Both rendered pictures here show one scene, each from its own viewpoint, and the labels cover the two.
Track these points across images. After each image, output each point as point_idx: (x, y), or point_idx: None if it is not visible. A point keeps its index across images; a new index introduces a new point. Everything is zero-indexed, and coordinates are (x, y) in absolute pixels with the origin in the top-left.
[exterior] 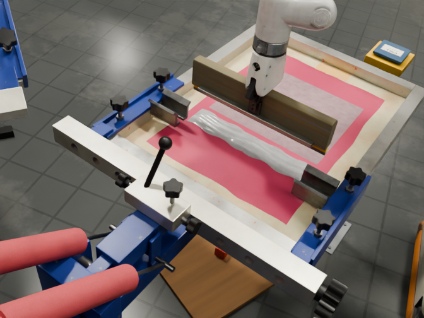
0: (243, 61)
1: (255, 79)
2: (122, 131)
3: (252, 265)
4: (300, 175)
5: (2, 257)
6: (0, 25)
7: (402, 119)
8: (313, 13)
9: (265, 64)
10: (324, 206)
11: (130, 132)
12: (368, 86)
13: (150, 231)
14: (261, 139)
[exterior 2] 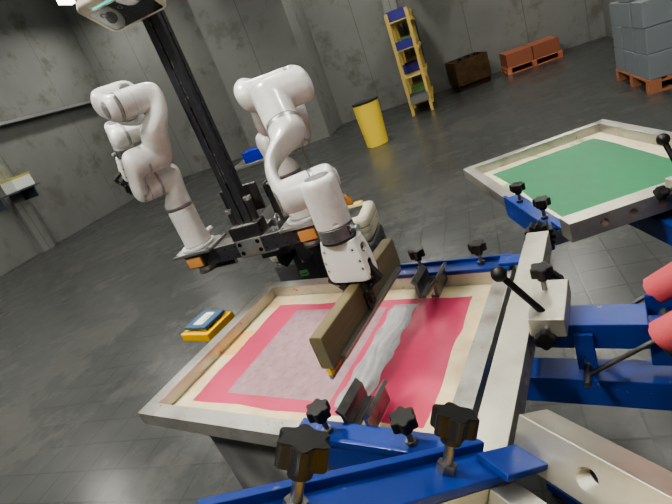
0: (225, 410)
1: (369, 256)
2: None
3: None
4: (408, 308)
5: None
6: (400, 483)
7: (314, 280)
8: (336, 173)
9: (363, 236)
10: (447, 271)
11: None
12: (260, 318)
13: (585, 305)
14: (368, 346)
